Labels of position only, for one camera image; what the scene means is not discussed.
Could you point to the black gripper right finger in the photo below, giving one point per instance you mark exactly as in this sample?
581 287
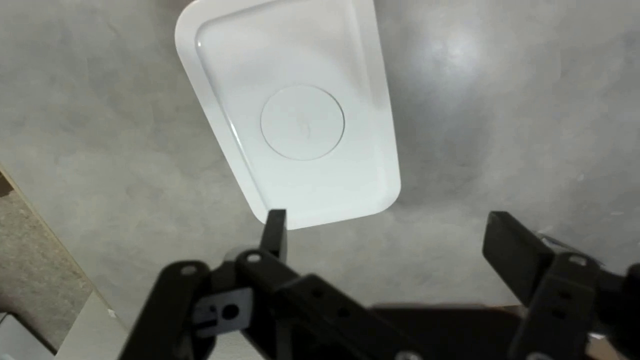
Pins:
567 294

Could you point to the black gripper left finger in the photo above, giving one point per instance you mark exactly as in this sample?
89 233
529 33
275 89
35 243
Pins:
257 294

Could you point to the white rectangular container lid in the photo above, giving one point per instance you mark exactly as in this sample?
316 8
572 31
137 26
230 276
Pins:
298 102

